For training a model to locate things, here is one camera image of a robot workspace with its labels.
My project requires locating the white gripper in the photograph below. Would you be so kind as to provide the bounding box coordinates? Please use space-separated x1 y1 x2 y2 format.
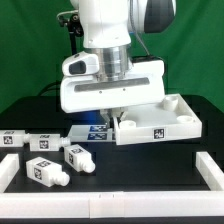
60 59 165 124

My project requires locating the white square tabletop part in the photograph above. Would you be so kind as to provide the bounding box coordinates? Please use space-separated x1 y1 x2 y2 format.
113 94 202 145

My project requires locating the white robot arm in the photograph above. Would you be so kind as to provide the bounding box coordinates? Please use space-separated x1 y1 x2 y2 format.
60 0 176 120

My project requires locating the white base tag plate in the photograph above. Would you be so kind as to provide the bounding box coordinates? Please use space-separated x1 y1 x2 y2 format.
68 125 115 142

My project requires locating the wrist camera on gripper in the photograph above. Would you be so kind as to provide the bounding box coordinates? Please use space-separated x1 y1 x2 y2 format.
62 51 99 76

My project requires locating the black cable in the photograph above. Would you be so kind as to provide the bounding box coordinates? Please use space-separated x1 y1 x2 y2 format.
38 80 62 97

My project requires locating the white U-shaped fence frame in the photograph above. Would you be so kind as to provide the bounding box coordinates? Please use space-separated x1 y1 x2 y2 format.
0 152 224 218

